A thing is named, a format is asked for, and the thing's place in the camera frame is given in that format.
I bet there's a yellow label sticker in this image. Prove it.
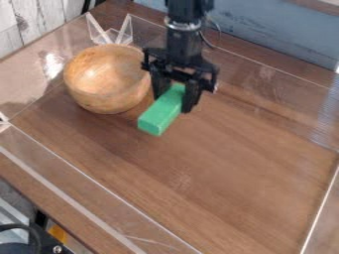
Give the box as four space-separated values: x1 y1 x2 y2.
48 224 69 244

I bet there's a brown wooden bowl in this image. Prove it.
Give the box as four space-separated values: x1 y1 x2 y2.
65 44 150 114

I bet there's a clear acrylic barrier wall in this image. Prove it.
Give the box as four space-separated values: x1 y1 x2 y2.
0 18 339 254

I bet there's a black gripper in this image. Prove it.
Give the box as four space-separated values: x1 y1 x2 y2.
142 48 221 113

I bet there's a green rectangular block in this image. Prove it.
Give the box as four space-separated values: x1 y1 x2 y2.
138 83 186 136

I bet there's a black cable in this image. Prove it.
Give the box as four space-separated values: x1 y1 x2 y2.
0 223 44 247

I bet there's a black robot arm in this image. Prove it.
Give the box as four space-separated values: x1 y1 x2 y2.
142 0 221 113

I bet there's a black metal mount with screw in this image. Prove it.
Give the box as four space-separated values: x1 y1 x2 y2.
30 210 77 254

